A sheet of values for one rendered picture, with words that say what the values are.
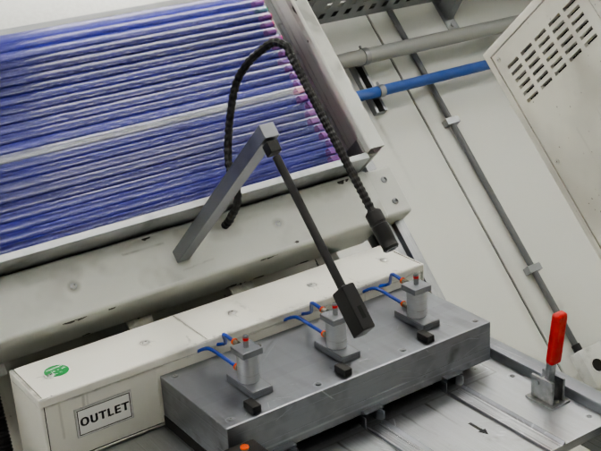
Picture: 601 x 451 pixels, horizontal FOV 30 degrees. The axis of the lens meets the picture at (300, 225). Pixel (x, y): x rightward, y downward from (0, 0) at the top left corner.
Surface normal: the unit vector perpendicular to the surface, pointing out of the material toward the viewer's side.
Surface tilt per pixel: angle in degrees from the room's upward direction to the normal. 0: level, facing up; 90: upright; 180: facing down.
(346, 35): 90
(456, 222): 90
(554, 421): 43
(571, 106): 90
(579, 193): 90
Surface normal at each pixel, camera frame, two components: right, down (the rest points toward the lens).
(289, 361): -0.06, -0.93
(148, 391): 0.57, 0.27
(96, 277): 0.38, -0.43
